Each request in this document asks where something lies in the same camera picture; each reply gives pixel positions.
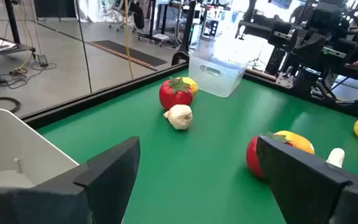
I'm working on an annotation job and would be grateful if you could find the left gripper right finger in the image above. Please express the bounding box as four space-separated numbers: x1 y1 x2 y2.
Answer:
255 135 358 224

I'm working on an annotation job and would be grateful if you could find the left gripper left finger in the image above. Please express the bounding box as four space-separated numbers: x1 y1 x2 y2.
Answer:
0 136 142 224

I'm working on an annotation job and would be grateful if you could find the white garlic bulb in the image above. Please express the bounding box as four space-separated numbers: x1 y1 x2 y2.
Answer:
324 147 346 169
163 104 194 131

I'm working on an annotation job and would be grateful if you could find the orange oval fruit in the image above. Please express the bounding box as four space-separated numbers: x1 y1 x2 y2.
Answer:
273 130 316 156

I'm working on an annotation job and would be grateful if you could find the red tomato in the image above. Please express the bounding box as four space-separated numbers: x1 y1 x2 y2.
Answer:
158 77 195 111
246 132 295 180

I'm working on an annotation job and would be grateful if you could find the light grey plastic bin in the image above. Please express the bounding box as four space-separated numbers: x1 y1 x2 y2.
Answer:
0 108 80 189

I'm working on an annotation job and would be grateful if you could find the green table mat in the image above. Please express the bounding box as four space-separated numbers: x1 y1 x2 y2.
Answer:
37 68 358 224

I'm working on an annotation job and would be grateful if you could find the clear plastic bin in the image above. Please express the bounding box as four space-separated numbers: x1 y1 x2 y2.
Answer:
187 46 248 98

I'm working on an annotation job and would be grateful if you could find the black power brick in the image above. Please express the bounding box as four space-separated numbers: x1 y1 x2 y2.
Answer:
37 54 50 68

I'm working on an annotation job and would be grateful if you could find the black orange-striped floor mat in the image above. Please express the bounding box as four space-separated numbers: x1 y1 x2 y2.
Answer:
88 39 168 72

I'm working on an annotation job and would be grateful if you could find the black rolling stand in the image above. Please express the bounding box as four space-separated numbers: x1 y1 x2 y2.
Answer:
0 0 37 68

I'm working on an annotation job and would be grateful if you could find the black panel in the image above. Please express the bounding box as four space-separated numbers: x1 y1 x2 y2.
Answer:
33 0 77 19

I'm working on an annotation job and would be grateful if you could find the black office chair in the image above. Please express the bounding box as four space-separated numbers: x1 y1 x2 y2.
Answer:
128 1 145 30

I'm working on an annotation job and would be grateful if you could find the silver metal bracket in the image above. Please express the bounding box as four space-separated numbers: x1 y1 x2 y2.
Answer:
275 66 295 90

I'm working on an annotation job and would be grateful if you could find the black table frame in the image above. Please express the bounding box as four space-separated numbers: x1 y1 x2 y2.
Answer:
19 61 358 131

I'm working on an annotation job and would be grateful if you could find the coiled black cable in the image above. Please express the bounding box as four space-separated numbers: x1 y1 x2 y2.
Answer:
0 96 22 114

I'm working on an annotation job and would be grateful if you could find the long black floor cable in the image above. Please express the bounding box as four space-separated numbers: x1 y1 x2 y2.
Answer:
75 0 93 94

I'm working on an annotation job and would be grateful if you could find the black frame post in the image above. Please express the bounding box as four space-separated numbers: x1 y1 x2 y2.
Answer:
171 0 198 67

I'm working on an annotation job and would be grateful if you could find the yellow floor cable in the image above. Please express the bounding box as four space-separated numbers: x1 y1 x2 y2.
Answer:
123 0 135 80

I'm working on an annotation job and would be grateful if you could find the black desk frame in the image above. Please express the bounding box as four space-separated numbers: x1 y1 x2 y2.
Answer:
137 0 180 47

